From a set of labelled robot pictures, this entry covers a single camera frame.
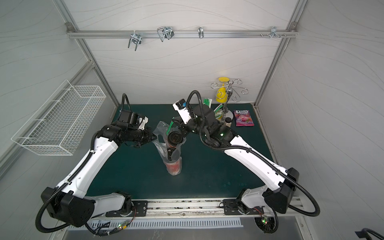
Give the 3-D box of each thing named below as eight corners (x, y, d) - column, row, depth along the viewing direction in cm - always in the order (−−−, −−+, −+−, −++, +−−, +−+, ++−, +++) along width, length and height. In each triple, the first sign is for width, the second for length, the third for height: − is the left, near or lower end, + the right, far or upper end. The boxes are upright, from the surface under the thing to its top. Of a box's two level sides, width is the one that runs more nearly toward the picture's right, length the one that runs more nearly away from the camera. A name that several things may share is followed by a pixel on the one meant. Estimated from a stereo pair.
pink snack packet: (235, 126, 111) (236, 123, 107) (232, 113, 120) (233, 109, 116) (252, 126, 111) (253, 123, 107) (247, 113, 120) (249, 109, 116)
